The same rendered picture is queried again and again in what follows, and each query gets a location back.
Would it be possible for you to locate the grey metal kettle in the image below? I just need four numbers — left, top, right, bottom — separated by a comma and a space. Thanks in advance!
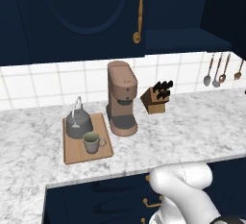
65, 95, 94, 140

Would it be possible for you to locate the grey-green mug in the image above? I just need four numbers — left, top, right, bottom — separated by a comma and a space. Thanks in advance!
82, 132, 108, 155

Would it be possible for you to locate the wooden tray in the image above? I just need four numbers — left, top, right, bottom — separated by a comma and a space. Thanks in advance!
61, 112, 115, 165

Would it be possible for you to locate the navy cabinet door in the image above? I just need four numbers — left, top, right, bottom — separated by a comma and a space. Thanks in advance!
199, 0, 246, 62
12, 0, 147, 65

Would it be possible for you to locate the navy base cabinet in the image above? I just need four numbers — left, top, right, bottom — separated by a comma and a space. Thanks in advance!
41, 157, 246, 224

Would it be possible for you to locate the brown coffee machine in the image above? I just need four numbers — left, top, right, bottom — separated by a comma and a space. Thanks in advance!
106, 60, 139, 137

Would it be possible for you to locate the wooden knife block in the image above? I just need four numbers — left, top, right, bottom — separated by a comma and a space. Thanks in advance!
139, 80, 174, 115

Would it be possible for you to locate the hanging metal spoon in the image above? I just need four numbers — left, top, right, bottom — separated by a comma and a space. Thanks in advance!
203, 52, 216, 87

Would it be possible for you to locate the hanging metal ladle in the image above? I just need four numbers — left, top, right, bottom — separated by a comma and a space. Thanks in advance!
211, 52, 225, 88

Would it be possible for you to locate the hanging copper spoon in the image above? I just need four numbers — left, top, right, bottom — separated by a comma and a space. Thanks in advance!
234, 59, 245, 81
218, 52, 232, 85

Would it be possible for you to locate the brass cabinet door handle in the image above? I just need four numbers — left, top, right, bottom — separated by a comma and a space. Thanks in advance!
132, 0, 145, 45

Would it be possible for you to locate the navy wall cabinet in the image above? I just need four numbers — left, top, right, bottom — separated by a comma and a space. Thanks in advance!
0, 0, 32, 67
143, 0, 233, 57

